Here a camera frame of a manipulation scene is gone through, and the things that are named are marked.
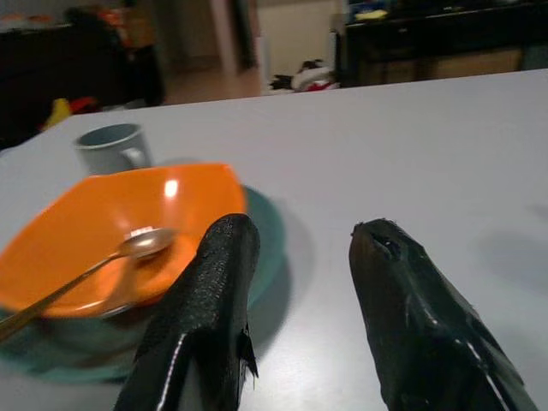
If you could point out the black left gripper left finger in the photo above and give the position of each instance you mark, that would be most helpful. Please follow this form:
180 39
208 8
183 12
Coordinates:
210 308

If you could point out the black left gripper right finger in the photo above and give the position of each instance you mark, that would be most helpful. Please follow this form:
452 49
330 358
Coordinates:
411 317

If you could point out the teal green plate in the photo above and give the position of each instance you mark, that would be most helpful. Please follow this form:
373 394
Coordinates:
261 240

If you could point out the orange bowl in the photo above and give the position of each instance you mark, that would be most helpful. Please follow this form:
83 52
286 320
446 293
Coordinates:
103 240

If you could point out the metal spoon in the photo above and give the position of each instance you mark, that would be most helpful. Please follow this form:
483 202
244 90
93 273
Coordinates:
85 269

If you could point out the grey ceramic mug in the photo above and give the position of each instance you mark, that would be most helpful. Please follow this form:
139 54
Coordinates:
113 147

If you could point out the yellow red toy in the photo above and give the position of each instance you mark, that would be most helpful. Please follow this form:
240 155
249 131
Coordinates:
64 112

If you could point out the pile of clothes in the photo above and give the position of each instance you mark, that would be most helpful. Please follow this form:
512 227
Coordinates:
304 79

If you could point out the black cabinet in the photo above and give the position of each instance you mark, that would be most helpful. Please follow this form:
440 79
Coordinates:
432 47

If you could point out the black sofa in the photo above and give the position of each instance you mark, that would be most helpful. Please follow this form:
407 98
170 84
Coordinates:
73 68

